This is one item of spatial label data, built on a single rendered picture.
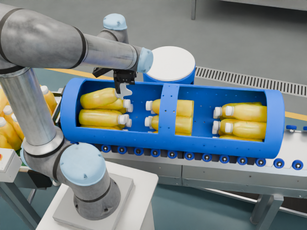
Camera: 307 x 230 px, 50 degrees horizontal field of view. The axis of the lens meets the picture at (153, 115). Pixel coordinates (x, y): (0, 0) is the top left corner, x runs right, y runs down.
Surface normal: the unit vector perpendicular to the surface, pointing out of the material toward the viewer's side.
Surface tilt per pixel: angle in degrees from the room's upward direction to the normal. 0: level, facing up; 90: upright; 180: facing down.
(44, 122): 87
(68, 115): 52
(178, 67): 0
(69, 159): 5
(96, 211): 71
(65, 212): 2
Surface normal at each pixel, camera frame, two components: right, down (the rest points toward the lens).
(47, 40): 0.52, 0.16
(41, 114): 0.81, 0.37
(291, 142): -0.05, -0.65
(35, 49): 0.30, 0.49
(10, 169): 0.99, 0.07
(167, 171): -0.15, 0.49
